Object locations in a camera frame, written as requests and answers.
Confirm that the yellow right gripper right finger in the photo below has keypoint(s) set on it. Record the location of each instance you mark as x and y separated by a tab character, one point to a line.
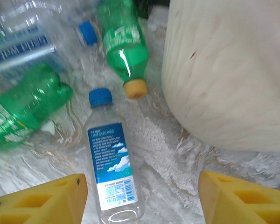
247	205

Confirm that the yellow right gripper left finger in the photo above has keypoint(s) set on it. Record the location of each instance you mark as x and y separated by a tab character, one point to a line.
37	205

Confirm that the square clear bottle blue label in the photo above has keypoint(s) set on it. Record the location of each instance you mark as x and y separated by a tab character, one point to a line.
109	151

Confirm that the clear water bottle blue label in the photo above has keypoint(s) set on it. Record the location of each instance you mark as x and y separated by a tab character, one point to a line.
18	46

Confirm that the clear crushed bottle white cap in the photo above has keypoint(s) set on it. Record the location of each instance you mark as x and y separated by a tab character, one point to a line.
32	11

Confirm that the cream plastic bin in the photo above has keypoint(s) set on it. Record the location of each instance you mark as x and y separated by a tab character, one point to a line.
224	70

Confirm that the small white scrap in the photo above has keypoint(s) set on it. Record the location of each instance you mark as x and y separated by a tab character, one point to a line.
49	128

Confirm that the black grey chessboard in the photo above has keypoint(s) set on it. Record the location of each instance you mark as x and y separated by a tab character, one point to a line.
161	2

